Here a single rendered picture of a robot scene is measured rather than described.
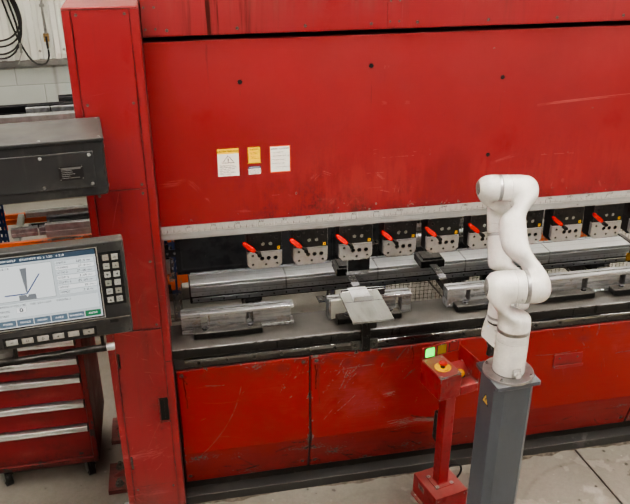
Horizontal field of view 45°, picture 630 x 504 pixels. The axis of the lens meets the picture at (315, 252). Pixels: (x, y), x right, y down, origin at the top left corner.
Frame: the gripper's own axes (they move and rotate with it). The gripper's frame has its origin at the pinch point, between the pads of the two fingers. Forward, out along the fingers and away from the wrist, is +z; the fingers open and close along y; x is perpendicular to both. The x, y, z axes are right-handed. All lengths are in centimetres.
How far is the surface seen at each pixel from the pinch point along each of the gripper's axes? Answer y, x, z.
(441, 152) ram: -55, 2, -65
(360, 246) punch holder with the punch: -59, -31, -24
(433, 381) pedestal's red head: -15.0, -15.0, 22.9
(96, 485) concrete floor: -89, -153, 103
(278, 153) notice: -71, -66, -68
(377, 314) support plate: -37.4, -32.5, -2.2
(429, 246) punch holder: -51, 0, -22
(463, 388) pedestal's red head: -9.2, -3.0, 26.1
